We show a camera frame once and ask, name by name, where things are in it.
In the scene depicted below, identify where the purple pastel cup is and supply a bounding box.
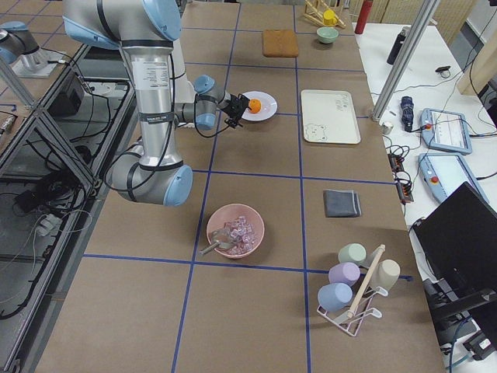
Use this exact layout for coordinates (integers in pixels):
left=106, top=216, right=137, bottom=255
left=328, top=262, right=360, bottom=287

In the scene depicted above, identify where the white wire cup rack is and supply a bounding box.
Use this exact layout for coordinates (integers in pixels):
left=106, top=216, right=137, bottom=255
left=317, top=287, right=389, bottom=337

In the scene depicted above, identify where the white round plate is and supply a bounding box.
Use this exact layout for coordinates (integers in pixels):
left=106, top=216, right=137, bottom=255
left=242, top=91, right=278, bottom=122

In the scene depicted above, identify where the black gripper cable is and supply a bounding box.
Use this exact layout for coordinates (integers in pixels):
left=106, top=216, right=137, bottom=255
left=193, top=116, right=234, bottom=139

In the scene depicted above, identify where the brown wooden tray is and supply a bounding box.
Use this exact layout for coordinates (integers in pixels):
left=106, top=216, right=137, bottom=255
left=262, top=30, right=299, bottom=58

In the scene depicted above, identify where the light wooden rack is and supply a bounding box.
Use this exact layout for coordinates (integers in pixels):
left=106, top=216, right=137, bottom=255
left=304, top=0, right=346, bottom=29

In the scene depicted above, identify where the green pastel cup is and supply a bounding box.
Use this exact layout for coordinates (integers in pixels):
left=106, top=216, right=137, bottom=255
left=338, top=242, right=367, bottom=266

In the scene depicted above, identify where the folded dark blue umbrella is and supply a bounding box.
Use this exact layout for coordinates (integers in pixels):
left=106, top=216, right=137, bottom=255
left=401, top=96, right=414, bottom=132

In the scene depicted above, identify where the white bear tray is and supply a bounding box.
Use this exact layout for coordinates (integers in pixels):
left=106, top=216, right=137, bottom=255
left=301, top=89, right=361, bottom=145

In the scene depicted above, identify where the grey folded cloth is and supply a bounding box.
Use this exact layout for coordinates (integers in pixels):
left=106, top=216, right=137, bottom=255
left=323, top=190, right=362, bottom=218

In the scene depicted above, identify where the lower teach pendant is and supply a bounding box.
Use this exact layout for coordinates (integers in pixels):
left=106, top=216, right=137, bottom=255
left=418, top=152, right=488, bottom=203

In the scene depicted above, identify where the orange mandarin fruit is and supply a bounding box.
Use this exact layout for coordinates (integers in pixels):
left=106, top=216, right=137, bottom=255
left=248, top=99, right=262, bottom=113

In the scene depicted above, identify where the teach pendant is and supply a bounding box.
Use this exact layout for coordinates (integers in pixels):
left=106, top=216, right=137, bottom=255
left=420, top=108, right=472, bottom=155
left=418, top=152, right=488, bottom=203

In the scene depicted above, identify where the aluminium frame post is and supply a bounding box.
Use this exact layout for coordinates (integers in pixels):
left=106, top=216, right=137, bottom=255
left=370, top=0, right=440, bottom=123

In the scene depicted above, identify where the wooden rack handle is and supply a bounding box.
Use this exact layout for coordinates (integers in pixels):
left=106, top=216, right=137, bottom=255
left=346, top=244, right=385, bottom=319

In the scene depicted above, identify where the beige pastel cup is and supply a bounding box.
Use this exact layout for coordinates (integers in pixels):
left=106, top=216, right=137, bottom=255
left=369, top=259, right=401, bottom=291

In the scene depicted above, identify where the mint green bowl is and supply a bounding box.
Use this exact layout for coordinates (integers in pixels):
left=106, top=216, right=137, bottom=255
left=316, top=26, right=339, bottom=44

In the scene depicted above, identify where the black monitor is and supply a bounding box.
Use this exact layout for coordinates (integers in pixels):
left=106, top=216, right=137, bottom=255
left=414, top=182, right=496, bottom=291

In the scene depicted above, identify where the black bottle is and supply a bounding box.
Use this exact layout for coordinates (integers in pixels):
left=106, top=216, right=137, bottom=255
left=387, top=26, right=410, bottom=65

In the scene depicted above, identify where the pink bowl with ice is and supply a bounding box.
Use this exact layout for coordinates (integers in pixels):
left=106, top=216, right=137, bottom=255
left=206, top=204, right=265, bottom=259

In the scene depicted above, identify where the blue pastel cup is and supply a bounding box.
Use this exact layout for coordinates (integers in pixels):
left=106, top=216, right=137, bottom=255
left=318, top=283, right=353, bottom=312

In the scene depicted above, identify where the red bottle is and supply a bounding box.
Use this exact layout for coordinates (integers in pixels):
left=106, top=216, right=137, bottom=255
left=354, top=0, right=374, bottom=35

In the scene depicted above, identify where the upper teach pendant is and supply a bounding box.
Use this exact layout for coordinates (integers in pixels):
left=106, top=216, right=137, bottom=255
left=420, top=108, right=472, bottom=155

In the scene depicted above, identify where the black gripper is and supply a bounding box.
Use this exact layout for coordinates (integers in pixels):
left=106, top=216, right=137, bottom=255
left=221, top=94, right=249, bottom=127

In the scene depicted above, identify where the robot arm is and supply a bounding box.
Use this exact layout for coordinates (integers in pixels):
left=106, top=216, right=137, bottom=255
left=63, top=1, right=193, bottom=207
left=174, top=75, right=250, bottom=131

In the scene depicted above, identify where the black power strip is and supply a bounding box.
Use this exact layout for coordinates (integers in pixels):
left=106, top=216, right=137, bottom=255
left=388, top=153, right=414, bottom=204

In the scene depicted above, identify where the yellow plastic cup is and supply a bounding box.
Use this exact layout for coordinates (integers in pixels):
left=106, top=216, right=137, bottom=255
left=322, top=9, right=339, bottom=26

